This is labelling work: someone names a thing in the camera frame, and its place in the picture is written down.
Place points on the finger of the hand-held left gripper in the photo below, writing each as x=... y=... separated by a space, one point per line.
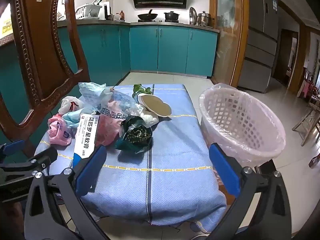
x=15 y=147
x=45 y=158

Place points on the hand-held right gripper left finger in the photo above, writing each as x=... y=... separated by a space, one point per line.
x=92 y=170

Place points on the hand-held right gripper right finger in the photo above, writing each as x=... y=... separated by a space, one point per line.
x=225 y=172

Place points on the white plastic lattice basket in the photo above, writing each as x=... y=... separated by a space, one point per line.
x=252 y=158

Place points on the pink plastic bag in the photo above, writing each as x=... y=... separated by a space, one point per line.
x=58 y=130

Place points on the white medicine box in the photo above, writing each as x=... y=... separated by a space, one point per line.
x=87 y=137

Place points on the blue face mask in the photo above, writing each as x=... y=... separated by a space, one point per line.
x=75 y=117

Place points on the dark green foil wrapper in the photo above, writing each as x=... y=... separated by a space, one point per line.
x=136 y=133

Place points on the white plastic bag red inside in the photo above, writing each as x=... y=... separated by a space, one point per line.
x=68 y=103

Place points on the white tissue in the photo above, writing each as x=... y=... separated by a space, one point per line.
x=150 y=119

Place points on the pale blue checked packet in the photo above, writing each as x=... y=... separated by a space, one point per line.
x=91 y=92

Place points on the green leafy sprig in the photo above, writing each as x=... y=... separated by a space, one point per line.
x=141 y=89

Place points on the blue checked tablecloth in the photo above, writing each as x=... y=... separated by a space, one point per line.
x=162 y=142

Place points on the wooden folding chair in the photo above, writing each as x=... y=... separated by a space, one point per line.
x=308 y=122

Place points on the carved wooden chair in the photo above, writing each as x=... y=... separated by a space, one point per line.
x=45 y=42

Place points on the pink cloth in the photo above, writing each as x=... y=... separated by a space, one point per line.
x=304 y=88

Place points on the dark wooden door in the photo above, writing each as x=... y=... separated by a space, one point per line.
x=285 y=55

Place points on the teal kitchen cabinets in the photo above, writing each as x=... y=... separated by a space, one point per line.
x=172 y=50

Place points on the grey refrigerator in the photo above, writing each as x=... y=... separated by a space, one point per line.
x=260 y=42

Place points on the wood framed glass door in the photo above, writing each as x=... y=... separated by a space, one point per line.
x=226 y=30

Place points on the white dish rack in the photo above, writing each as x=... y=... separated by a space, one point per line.
x=87 y=11

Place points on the steel stockpot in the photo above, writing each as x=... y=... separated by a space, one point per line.
x=204 y=19

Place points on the white plastic jug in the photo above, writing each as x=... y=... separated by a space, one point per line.
x=116 y=17

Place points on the brown bottle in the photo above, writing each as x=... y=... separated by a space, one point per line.
x=122 y=16

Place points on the white and black kitchen appliance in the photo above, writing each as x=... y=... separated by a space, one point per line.
x=107 y=11

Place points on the steel pot lid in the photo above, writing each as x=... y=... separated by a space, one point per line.
x=193 y=16

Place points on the gas stove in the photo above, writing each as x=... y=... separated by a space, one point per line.
x=157 y=20

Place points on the black wok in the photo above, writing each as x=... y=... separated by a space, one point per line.
x=147 y=16

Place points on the black lidded pot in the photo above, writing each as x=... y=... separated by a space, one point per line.
x=171 y=16

